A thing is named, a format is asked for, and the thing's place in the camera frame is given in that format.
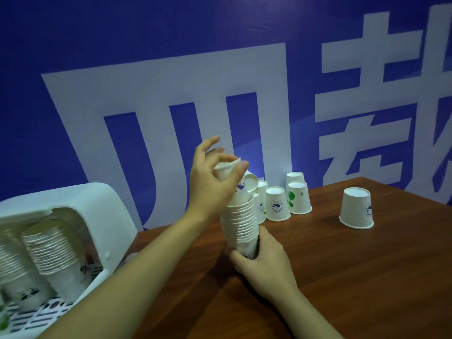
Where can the person's left hand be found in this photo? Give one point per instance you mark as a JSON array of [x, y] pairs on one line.
[[206, 190]]

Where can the person's right hand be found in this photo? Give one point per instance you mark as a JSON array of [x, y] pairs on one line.
[[272, 271]]

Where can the blue print white paper cup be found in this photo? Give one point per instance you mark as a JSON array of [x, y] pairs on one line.
[[220, 172], [247, 248]]

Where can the pile of paper cups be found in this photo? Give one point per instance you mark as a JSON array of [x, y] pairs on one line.
[[277, 204]]

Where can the white plastic storage box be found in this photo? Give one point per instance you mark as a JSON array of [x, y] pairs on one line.
[[99, 208]]

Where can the percent print white paper cup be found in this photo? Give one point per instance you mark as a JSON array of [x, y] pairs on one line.
[[67, 282]]

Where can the panda print white paper cup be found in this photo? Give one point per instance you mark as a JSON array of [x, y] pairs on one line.
[[28, 293]]

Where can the green leaf print paper cup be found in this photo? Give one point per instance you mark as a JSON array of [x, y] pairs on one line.
[[3, 314]]

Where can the person's left forearm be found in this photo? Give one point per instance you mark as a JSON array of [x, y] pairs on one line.
[[123, 289]]

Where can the brown wooden table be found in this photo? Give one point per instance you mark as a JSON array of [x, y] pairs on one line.
[[353, 278]]

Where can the white slotted drain tray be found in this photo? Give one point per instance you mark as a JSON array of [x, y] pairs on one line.
[[53, 307]]

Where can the blue white backdrop banner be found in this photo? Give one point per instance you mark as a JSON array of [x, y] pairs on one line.
[[53, 38]]

